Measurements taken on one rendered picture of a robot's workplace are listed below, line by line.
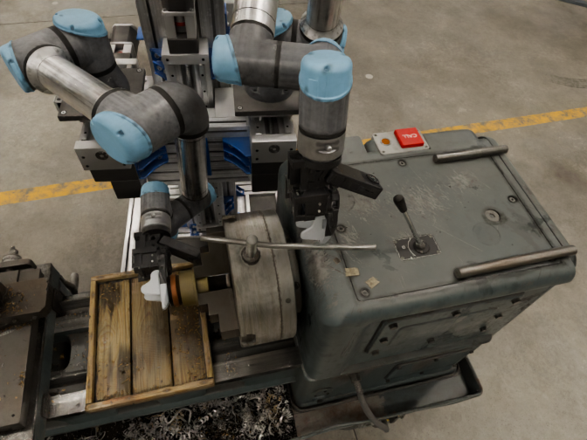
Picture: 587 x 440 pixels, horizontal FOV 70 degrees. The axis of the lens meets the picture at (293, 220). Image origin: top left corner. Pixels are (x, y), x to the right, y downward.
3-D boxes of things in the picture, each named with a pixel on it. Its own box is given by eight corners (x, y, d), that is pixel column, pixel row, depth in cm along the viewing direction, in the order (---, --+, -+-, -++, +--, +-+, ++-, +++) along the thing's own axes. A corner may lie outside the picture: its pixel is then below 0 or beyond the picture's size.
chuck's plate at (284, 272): (266, 237, 124) (273, 184, 96) (288, 346, 112) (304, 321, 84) (254, 239, 124) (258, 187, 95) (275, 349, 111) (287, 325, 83)
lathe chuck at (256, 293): (254, 239, 124) (258, 186, 95) (275, 349, 111) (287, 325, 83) (224, 244, 122) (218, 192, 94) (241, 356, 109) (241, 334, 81)
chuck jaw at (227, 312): (245, 284, 98) (254, 330, 91) (245, 294, 102) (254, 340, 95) (196, 292, 96) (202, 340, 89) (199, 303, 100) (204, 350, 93)
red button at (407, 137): (413, 132, 112) (416, 126, 111) (422, 148, 109) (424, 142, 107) (392, 134, 111) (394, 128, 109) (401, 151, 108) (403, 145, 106)
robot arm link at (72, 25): (124, 61, 119) (111, 14, 108) (81, 82, 113) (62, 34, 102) (99, 44, 123) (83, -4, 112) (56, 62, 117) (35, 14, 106)
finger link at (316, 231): (297, 247, 83) (298, 210, 77) (326, 243, 84) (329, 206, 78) (300, 258, 80) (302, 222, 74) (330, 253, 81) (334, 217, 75)
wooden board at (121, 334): (200, 265, 128) (198, 258, 124) (215, 387, 107) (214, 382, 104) (94, 283, 122) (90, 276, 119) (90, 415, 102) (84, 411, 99)
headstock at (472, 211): (438, 208, 147) (487, 121, 116) (507, 338, 121) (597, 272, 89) (271, 233, 136) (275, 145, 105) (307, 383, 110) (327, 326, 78)
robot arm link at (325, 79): (353, 46, 63) (356, 69, 56) (346, 114, 70) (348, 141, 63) (300, 44, 63) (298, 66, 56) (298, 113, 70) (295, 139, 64)
